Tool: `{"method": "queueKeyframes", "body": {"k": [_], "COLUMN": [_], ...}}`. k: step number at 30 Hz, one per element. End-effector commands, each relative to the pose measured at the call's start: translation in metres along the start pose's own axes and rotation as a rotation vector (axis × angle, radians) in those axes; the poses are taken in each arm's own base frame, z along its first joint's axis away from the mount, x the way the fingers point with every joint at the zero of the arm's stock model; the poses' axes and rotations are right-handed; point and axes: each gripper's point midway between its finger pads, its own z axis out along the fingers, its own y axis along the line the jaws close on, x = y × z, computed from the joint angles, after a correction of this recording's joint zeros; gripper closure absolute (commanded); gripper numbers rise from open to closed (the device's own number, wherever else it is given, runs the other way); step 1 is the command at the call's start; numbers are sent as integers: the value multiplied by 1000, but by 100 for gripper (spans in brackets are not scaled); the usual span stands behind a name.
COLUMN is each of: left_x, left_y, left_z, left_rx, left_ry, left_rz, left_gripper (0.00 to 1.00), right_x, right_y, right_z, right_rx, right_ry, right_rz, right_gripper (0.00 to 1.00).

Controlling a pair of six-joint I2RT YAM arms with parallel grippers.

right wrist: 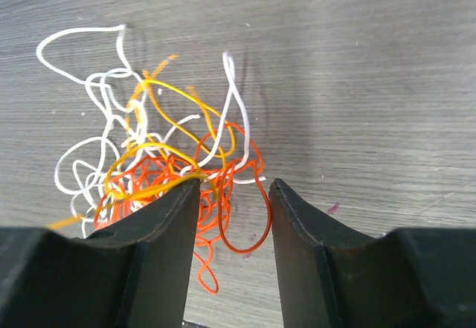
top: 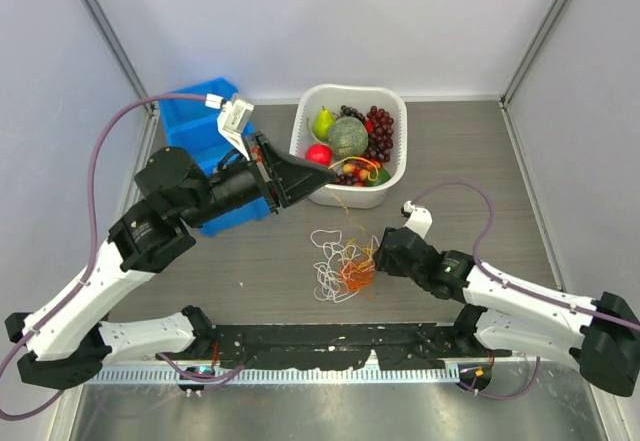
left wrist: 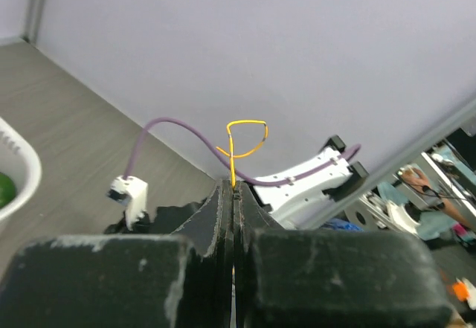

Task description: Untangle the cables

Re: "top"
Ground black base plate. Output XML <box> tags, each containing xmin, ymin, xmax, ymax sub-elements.
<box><xmin>168</xmin><ymin>323</ymin><xmax>511</xmax><ymax>371</ymax></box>

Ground green lime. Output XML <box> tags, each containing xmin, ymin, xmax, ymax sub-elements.
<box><xmin>366</xmin><ymin>168</ymin><xmax>391</xmax><ymax>187</ymax></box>

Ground blue plastic compartment bin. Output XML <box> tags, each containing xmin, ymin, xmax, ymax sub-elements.
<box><xmin>158</xmin><ymin>99</ymin><xmax>270</xmax><ymax>237</ymax></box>

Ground dark red grape bunch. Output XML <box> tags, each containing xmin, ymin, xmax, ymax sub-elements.
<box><xmin>364</xmin><ymin>106</ymin><xmax>395</xmax><ymax>163</ymax></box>

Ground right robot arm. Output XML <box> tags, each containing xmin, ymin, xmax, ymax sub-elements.
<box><xmin>373</xmin><ymin>227</ymin><xmax>639</xmax><ymax>397</ymax></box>

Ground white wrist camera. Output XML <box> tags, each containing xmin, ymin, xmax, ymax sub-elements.
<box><xmin>205</xmin><ymin>93</ymin><xmax>254</xmax><ymax>159</ymax></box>
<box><xmin>401</xmin><ymin>200</ymin><xmax>433</xmax><ymax>240</ymax></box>

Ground white plastic fruit basket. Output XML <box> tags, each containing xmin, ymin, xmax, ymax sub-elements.
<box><xmin>289</xmin><ymin>84</ymin><xmax>408</xmax><ymax>209</ymax></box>

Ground small dark grape bunch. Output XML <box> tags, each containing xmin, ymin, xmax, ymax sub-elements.
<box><xmin>335</xmin><ymin>171</ymin><xmax>364</xmax><ymax>187</ymax></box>

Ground red apple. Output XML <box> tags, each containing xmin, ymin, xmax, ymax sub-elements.
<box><xmin>305</xmin><ymin>143</ymin><xmax>333</xmax><ymax>166</ymax></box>

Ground red yellow cherries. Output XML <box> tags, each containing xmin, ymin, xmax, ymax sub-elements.
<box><xmin>341</xmin><ymin>157</ymin><xmax>382</xmax><ymax>187</ymax></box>

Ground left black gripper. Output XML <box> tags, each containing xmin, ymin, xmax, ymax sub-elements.
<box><xmin>181</xmin><ymin>130</ymin><xmax>337</xmax><ymax>229</ymax></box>

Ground green pear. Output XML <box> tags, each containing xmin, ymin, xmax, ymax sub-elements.
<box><xmin>312</xmin><ymin>108</ymin><xmax>335</xmax><ymax>142</ymax></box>

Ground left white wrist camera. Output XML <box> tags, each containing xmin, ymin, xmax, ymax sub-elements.
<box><xmin>205</xmin><ymin>93</ymin><xmax>254</xmax><ymax>159</ymax></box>

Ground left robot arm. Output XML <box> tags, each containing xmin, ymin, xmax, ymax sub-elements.
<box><xmin>5</xmin><ymin>132</ymin><xmax>336</xmax><ymax>390</ymax></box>

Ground white slotted cable duct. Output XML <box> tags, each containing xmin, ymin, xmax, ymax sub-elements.
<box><xmin>86</xmin><ymin>365</ymin><xmax>460</xmax><ymax>386</ymax></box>

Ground green netted melon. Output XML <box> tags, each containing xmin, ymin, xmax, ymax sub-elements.
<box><xmin>327</xmin><ymin>117</ymin><xmax>369</xmax><ymax>159</ymax></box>

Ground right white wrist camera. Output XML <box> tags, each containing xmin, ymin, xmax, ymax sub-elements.
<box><xmin>401</xmin><ymin>200</ymin><xmax>433</xmax><ymax>240</ymax></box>

